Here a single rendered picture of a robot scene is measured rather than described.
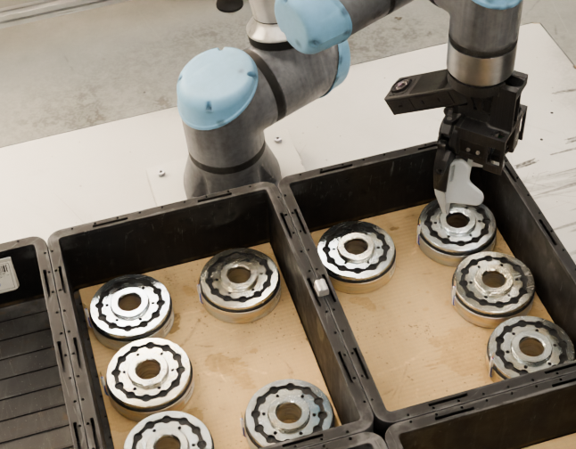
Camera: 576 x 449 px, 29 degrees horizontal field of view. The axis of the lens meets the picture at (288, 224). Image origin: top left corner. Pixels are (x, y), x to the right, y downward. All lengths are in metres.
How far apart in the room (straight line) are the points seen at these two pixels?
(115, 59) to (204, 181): 1.58
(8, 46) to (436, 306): 2.13
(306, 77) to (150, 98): 1.48
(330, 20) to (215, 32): 2.11
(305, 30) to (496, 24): 0.20
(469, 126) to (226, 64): 0.43
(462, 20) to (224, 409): 0.53
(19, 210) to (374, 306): 0.64
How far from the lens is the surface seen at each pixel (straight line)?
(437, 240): 1.47
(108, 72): 3.17
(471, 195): 1.35
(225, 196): 1.44
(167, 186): 1.75
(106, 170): 1.84
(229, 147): 1.60
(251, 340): 1.41
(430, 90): 1.30
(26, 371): 1.43
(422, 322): 1.42
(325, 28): 1.17
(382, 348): 1.39
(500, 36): 1.21
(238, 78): 1.56
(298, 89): 1.61
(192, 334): 1.42
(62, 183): 1.83
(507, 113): 1.28
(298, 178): 1.45
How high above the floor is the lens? 1.94
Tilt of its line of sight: 46 degrees down
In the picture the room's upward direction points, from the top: 3 degrees counter-clockwise
